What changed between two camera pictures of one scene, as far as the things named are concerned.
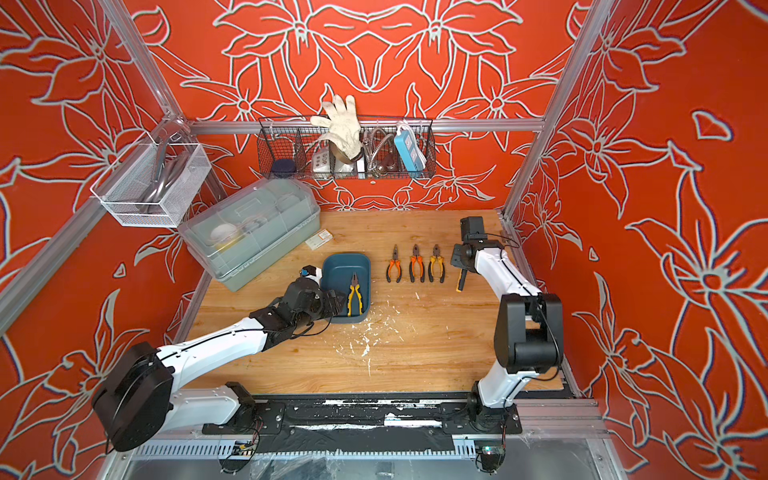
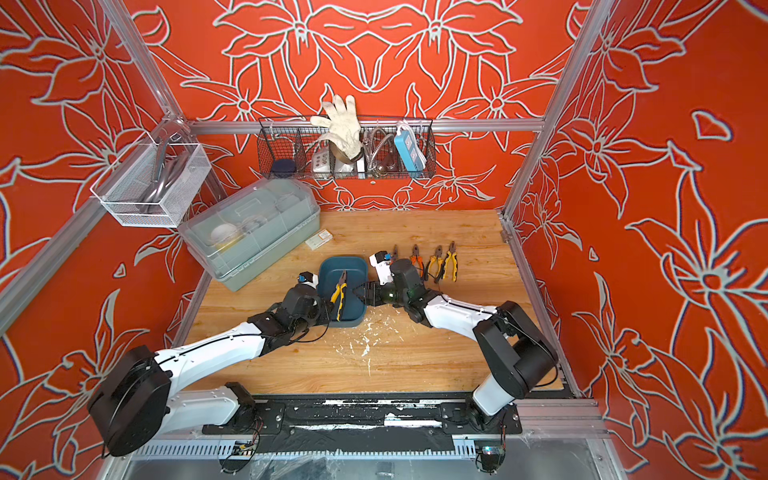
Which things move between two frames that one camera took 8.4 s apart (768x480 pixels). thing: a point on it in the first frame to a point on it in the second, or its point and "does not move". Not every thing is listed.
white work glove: [343, 130] does not move
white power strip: [321, 161] does not move
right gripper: [455, 258] to [368, 289]
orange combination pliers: [415, 255] does not move
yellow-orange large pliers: [436, 256] does not move
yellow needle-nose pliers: [461, 280] to [451, 255]
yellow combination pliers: [355, 287] to [340, 290]
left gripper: [331, 302] does not move
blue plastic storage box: [351, 274] does not move
